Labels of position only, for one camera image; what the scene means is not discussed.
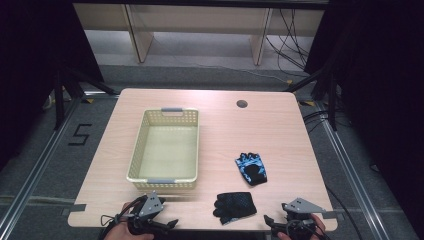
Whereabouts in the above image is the aluminium floor rail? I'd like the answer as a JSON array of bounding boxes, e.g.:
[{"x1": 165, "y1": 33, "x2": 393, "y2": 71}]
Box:
[
  {"x1": 314, "y1": 101, "x2": 389, "y2": 240},
  {"x1": 0, "y1": 95, "x2": 83, "y2": 234}
]

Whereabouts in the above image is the blue and black fingerless glove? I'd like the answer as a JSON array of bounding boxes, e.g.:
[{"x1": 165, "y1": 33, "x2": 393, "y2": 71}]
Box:
[{"x1": 234, "y1": 151, "x2": 269, "y2": 187}]

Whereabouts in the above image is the light wooden shelf unit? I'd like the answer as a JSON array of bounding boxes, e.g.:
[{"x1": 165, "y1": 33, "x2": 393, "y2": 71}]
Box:
[{"x1": 72, "y1": 2, "x2": 326, "y2": 67}]

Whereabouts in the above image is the black curtain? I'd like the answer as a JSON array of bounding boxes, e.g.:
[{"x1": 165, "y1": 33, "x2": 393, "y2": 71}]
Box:
[
  {"x1": 303, "y1": 0, "x2": 424, "y2": 232},
  {"x1": 0, "y1": 0, "x2": 105, "y2": 172}
]

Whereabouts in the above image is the cream plastic basket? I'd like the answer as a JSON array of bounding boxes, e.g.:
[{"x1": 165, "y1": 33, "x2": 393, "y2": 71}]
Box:
[{"x1": 125, "y1": 106, "x2": 201, "y2": 192}]

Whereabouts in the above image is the pair of black floor cables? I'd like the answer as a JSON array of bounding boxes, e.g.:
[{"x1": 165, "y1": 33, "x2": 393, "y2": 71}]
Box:
[{"x1": 301, "y1": 109, "x2": 332, "y2": 135}]

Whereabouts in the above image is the person's right hand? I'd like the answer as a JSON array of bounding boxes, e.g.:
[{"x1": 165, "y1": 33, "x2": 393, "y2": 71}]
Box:
[{"x1": 277, "y1": 214, "x2": 327, "y2": 240}]

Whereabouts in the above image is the black floor cable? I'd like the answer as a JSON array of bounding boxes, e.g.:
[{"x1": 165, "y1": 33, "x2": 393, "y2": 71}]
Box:
[{"x1": 323, "y1": 185, "x2": 365, "y2": 240}]

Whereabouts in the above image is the black metal stand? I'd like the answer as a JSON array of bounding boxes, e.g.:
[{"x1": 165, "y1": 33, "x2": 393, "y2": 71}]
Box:
[
  {"x1": 52, "y1": 65, "x2": 120, "y2": 132},
  {"x1": 282, "y1": 67, "x2": 339, "y2": 132}
]

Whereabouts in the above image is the tangle of black cables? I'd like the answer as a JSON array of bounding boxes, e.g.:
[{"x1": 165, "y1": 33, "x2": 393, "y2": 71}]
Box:
[{"x1": 264, "y1": 8, "x2": 312, "y2": 78}]

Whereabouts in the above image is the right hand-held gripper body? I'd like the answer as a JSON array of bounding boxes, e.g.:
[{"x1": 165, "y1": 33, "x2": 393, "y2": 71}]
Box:
[{"x1": 281, "y1": 197, "x2": 328, "y2": 239}]

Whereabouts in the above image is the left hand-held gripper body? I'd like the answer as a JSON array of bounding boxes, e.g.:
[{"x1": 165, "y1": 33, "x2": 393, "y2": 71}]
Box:
[{"x1": 126, "y1": 190, "x2": 165, "y2": 236}]

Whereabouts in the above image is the person's left hand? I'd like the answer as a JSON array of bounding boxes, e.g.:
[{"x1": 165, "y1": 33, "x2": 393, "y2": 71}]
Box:
[{"x1": 103, "y1": 201, "x2": 155, "y2": 240}]

